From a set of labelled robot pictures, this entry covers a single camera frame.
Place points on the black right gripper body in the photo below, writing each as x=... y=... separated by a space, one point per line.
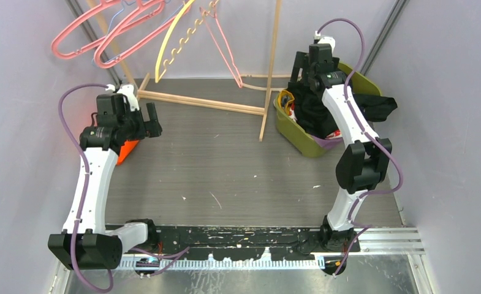
x=302 y=62

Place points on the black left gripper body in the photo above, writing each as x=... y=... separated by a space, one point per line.
x=133 y=121

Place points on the black skirt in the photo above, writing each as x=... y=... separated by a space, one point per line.
x=374 y=108

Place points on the purple skirt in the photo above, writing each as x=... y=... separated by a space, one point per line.
x=328 y=143

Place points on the thin pink wire hanger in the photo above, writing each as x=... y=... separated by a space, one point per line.
x=214 y=28

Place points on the pink plastic hanger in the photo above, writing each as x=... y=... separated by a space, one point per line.
x=135 y=34

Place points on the red white patterned garment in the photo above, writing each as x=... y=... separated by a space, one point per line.
x=315 y=119

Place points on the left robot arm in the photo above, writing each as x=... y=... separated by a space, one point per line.
x=84 y=242

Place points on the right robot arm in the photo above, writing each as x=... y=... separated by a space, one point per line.
x=366 y=156

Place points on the orange cloth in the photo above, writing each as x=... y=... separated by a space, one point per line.
x=126 y=150

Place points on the green plastic basket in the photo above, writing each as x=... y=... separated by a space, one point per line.
x=304 y=142

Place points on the wooden clothes rack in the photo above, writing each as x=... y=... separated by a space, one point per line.
x=239 y=108

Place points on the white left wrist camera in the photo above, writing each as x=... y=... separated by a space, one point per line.
x=128 y=91

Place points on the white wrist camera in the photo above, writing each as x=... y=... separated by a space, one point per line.
x=322 y=39
x=128 y=91

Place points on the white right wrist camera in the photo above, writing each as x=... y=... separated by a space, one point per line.
x=322 y=39

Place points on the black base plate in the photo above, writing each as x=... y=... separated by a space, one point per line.
x=249 y=243

